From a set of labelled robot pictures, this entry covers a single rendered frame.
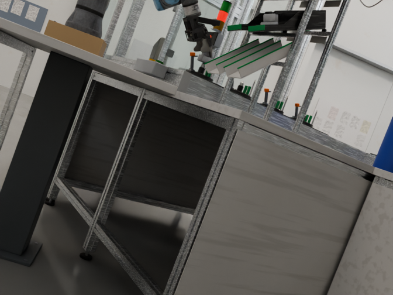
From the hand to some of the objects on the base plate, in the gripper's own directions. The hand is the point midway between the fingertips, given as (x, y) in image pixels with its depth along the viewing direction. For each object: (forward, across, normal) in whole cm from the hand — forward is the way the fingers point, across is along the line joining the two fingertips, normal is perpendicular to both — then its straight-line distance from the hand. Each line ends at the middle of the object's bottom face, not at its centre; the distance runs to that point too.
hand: (208, 53), depth 217 cm
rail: (+7, -28, -28) cm, 40 cm away
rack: (+26, +36, -8) cm, 45 cm away
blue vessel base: (+72, +60, +42) cm, 102 cm away
